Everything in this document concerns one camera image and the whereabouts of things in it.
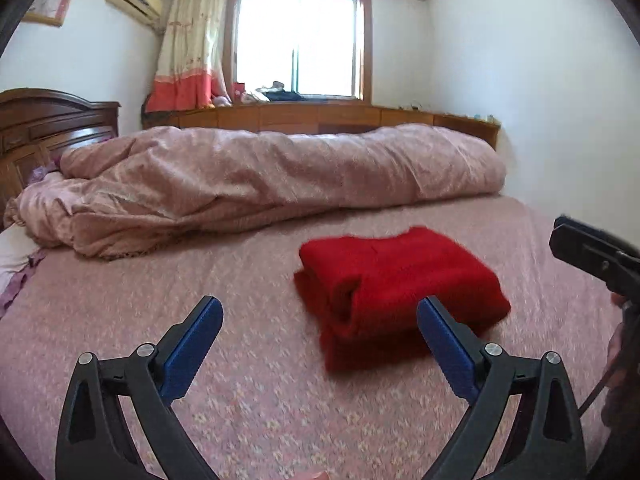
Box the pink floral bed sheet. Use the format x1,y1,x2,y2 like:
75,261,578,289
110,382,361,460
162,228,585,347
0,195,626,480

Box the wooden window cabinet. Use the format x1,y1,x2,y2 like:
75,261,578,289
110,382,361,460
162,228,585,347
141,102,502,151

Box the thin dark cable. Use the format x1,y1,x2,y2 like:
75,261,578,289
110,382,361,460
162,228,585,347
579,350,621,417

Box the red knitted sweater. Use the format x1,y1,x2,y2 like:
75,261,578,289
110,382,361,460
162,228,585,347
292,226,512,373

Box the clutter on window sill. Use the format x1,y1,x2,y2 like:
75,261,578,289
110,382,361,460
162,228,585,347
255,81,306,103

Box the purple cloth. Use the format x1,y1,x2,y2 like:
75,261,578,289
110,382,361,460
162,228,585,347
29,160,65,185

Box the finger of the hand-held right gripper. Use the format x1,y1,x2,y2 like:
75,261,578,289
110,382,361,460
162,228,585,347
554,215,640,261
549,227,626,292

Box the white pillow purple trim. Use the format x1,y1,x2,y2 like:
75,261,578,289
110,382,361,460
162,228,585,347
0,227,48,321

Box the person's right hand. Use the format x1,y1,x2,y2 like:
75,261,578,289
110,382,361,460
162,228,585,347
601,292,632,431

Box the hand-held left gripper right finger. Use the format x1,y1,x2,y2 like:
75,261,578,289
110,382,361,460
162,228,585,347
416,296,587,480

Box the cream and red curtain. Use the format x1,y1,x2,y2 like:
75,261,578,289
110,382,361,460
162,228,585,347
144,0,232,113

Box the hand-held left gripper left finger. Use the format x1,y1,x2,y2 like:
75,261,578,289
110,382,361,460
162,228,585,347
56,296,224,480

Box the carved wooden headboard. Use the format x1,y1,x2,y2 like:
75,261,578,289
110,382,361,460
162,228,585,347
0,88,122,221

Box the pink floral duvet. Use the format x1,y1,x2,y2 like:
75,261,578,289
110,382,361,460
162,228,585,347
4,124,507,261

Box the wooden framed window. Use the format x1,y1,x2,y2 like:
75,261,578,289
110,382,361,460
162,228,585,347
224,0,373,103

